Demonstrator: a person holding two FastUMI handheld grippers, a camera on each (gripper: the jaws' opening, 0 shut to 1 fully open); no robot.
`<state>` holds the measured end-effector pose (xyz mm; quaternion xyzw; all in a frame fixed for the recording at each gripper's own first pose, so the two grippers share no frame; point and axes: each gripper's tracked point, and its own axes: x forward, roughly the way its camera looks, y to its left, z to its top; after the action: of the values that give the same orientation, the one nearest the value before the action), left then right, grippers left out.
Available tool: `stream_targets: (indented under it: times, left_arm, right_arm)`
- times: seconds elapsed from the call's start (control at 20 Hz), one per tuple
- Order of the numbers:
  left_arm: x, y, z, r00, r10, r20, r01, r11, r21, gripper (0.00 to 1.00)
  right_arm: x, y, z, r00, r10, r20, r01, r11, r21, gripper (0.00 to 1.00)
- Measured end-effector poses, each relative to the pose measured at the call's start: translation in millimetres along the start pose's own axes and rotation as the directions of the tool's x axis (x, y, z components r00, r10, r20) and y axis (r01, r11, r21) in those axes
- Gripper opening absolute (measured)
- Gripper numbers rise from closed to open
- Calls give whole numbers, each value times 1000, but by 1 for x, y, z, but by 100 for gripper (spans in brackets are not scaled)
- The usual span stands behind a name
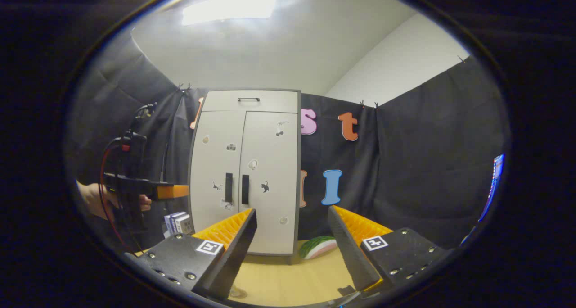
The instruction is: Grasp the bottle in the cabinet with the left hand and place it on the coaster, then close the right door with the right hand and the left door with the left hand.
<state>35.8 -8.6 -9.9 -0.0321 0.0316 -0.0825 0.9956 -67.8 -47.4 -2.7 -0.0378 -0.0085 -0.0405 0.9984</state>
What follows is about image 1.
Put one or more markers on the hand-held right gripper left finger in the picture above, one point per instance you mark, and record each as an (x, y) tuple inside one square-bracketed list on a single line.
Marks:
[(234, 249)]

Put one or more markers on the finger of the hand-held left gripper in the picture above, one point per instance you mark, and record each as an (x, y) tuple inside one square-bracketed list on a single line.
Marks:
[(173, 191)]

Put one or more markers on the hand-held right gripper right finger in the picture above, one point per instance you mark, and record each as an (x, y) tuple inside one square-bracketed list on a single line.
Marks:
[(348, 249)]

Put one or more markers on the round brown coaster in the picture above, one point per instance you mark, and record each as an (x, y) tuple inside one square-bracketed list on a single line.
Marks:
[(238, 296)]

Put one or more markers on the white cabinet door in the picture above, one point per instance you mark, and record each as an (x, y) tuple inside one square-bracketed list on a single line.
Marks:
[(211, 164), (274, 155)]

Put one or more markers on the white grey cabinet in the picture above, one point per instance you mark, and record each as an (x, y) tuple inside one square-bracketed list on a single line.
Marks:
[(298, 164)]

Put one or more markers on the white cabinet drawer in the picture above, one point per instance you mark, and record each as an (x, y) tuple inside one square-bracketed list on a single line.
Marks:
[(274, 101)]

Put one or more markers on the toy watermelon slice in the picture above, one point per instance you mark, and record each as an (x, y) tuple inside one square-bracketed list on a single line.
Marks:
[(317, 247)]

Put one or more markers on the blue white box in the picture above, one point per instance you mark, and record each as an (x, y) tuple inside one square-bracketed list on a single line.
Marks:
[(169, 223)]

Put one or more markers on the black backdrop cloth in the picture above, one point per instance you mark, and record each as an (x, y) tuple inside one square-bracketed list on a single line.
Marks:
[(427, 164)]

